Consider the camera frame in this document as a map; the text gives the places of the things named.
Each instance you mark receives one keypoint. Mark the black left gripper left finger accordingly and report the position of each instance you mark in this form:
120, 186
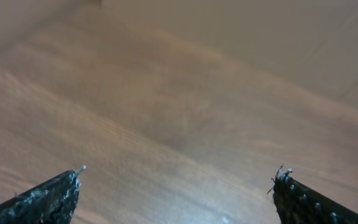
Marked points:
51, 202

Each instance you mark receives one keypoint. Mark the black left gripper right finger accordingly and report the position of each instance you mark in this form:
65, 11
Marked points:
298, 204

